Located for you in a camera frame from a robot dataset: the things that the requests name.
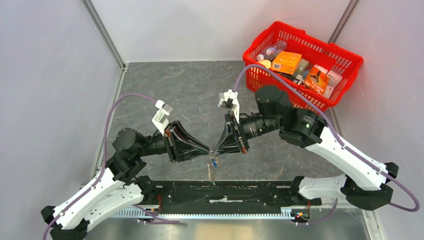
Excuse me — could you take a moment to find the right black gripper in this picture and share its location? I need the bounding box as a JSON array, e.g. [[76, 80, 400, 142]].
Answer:
[[213, 109, 282, 156]]

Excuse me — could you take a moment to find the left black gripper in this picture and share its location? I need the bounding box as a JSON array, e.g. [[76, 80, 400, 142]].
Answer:
[[136, 119, 211, 163]]

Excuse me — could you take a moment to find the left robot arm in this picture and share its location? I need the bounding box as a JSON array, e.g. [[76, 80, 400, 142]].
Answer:
[[40, 121, 210, 240]]

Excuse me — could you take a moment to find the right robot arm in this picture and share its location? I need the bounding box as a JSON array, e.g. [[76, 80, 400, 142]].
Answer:
[[212, 85, 399, 211]]

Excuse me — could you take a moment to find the round yellow lid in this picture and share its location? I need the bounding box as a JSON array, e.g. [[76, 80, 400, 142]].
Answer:
[[258, 59, 272, 69]]

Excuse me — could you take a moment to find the clear plastic bottle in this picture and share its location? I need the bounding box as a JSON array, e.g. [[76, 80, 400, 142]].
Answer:
[[256, 40, 287, 62]]

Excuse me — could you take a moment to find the orange cardboard box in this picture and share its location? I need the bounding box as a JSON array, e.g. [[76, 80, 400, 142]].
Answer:
[[271, 51, 302, 75]]

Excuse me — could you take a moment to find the orange white product box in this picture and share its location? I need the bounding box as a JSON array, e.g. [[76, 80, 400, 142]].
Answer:
[[303, 64, 329, 95]]

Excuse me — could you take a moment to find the red plastic shopping basket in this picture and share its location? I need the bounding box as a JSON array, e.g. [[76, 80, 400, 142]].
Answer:
[[242, 21, 364, 114]]

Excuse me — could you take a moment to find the white small box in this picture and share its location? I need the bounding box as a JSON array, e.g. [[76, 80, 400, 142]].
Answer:
[[322, 70, 343, 99]]

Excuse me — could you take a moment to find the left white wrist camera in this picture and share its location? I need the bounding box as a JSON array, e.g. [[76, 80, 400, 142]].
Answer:
[[151, 100, 173, 136]]

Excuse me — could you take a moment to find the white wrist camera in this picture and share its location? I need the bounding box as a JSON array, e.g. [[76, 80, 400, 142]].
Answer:
[[151, 100, 173, 136], [218, 89, 240, 123]]

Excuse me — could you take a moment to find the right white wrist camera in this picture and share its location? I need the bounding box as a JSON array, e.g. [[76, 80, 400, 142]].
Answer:
[[218, 89, 240, 123]]

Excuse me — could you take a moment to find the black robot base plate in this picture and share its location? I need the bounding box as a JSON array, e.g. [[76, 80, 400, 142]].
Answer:
[[141, 180, 323, 214]]

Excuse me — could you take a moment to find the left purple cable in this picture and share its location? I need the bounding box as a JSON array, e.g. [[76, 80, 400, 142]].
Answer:
[[42, 93, 157, 240]]

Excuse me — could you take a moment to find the purple cable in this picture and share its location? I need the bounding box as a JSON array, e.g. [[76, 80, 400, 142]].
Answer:
[[233, 64, 421, 213], [42, 93, 157, 240]]

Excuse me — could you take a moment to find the slotted cable duct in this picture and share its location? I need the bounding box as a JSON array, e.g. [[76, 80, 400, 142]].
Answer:
[[111, 207, 296, 221]]

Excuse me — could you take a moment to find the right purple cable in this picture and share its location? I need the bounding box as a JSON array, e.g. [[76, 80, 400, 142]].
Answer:
[[233, 64, 421, 213]]

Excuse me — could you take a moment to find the left aluminium frame post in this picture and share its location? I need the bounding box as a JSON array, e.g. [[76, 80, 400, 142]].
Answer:
[[81, 0, 126, 70]]

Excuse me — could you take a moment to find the aluminium frame post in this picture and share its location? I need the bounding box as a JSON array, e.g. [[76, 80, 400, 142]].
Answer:
[[327, 0, 360, 44], [81, 0, 126, 70]]

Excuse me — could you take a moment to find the right aluminium frame post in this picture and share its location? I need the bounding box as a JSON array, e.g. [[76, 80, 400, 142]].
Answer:
[[327, 0, 360, 44]]

